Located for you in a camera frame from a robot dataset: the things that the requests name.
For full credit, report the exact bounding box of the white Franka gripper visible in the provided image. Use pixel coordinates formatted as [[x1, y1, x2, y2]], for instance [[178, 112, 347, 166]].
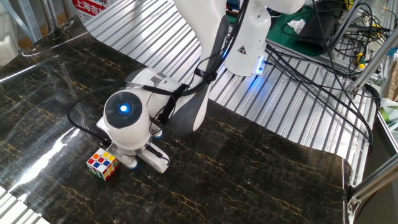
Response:
[[96, 116, 171, 174]]

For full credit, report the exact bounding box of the colourful Rubik's cube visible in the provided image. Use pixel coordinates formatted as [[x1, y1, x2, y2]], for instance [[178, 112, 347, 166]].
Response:
[[86, 147, 119, 182]]

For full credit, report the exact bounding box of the black marble-pattern mat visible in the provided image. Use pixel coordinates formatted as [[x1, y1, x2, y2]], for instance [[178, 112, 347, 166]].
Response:
[[0, 15, 354, 224]]

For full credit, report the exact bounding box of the red-white printed carton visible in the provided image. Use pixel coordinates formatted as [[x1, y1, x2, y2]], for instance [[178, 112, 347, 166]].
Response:
[[72, 0, 109, 23]]

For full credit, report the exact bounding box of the green cutting mat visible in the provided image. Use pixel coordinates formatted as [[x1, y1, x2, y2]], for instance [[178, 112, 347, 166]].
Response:
[[226, 0, 331, 57]]

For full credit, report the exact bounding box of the black fabric pouch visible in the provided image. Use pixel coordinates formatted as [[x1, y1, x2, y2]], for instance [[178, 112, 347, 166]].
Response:
[[295, 11, 339, 53]]

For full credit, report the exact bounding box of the yellow-green screwdriver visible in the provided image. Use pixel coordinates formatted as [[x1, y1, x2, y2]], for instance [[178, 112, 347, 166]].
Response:
[[356, 52, 366, 70]]

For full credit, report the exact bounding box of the green tape roll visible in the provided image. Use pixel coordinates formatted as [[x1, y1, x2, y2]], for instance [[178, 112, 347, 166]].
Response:
[[378, 98, 398, 131]]

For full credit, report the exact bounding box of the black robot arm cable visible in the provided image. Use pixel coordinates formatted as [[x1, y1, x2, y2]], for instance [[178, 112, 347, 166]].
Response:
[[67, 0, 249, 147]]

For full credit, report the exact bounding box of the black cable tangle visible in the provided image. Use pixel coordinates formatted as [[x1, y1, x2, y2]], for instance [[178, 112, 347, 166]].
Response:
[[262, 0, 382, 153]]

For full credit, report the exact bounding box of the grey aluminium frame corner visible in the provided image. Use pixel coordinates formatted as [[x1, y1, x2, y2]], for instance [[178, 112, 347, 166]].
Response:
[[346, 154, 398, 216]]

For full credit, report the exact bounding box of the slanted aluminium profile post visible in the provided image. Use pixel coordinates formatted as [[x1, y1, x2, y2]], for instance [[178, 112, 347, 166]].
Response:
[[350, 30, 398, 93]]

